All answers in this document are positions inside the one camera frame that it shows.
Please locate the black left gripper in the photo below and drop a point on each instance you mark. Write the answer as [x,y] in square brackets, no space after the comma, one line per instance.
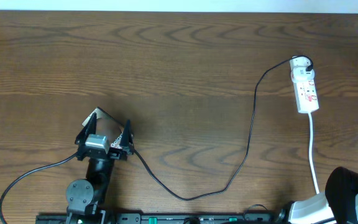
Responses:
[81,137]

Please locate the Samsung Galaxy smartphone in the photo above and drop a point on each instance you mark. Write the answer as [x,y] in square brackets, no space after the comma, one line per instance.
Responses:
[107,126]

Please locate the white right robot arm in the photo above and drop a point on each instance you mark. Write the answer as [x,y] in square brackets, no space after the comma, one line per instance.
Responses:
[338,203]

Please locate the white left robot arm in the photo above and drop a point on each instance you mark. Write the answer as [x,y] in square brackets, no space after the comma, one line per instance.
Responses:
[86,196]

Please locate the white power strip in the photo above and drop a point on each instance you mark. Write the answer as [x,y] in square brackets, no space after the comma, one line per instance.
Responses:
[305,90]

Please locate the white USB wall charger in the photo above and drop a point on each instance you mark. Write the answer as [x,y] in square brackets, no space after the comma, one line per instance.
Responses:
[301,61]

